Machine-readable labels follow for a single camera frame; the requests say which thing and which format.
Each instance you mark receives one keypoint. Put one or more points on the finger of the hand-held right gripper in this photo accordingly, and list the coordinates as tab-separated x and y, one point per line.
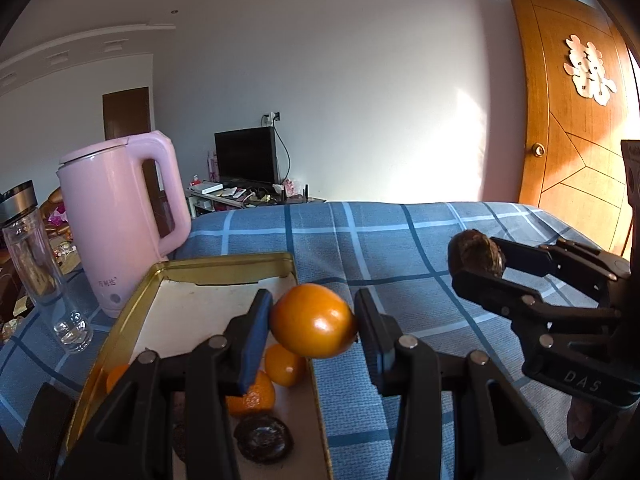
525	257
485	287

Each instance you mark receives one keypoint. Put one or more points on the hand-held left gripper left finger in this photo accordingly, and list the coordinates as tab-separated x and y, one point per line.
255	345

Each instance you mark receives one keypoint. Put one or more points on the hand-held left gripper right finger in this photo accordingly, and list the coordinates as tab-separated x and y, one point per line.
375	350

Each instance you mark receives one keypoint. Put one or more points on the wrinkled brown dried fruit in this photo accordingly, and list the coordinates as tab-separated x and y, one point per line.
475	255

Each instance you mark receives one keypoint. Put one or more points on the small smooth mandarin orange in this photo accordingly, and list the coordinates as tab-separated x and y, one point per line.
285	366

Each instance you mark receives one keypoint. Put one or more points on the large rough mandarin orange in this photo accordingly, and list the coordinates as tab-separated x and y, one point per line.
255	400

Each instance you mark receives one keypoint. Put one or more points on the gold tin box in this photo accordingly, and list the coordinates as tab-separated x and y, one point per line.
200	305

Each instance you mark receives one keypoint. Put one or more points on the shiny dark dried fruit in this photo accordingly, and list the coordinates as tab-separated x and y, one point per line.
263	437

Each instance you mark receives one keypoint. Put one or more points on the person's right hand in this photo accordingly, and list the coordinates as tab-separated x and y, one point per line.
579	420

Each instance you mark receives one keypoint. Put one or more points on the blue checked tablecloth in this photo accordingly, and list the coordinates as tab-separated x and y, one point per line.
400	240

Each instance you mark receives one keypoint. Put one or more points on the brass door knob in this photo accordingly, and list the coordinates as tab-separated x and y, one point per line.
537	149

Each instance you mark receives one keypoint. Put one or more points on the television stand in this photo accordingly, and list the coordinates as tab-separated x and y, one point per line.
205	205

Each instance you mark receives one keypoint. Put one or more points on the orange wooden door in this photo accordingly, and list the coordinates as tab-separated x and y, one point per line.
575	110

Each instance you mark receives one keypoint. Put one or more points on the black router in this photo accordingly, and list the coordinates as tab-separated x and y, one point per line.
305	195

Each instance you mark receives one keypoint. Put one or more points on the white flat box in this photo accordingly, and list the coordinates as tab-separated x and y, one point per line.
206	188

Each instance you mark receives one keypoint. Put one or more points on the pink electric kettle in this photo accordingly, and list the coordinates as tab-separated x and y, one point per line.
115	220

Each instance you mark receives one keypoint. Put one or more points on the black television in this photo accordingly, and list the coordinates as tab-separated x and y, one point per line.
245	155

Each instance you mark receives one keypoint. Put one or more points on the white paper door decoration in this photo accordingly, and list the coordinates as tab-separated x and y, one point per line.
590	70

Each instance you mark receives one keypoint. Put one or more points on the dark flat object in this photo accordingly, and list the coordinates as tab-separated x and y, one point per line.
47	435

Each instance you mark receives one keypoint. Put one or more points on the clear glass bottle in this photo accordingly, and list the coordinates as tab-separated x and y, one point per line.
35	270

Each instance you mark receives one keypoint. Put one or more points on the floral cushion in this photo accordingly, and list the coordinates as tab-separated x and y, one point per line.
58	216

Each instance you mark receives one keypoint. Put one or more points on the brown leather sofa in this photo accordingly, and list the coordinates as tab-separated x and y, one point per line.
52	199

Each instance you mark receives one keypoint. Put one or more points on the dark brown door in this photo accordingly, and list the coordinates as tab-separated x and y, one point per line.
127	112

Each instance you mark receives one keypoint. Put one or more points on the white wall socket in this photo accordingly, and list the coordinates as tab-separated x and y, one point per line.
271	117

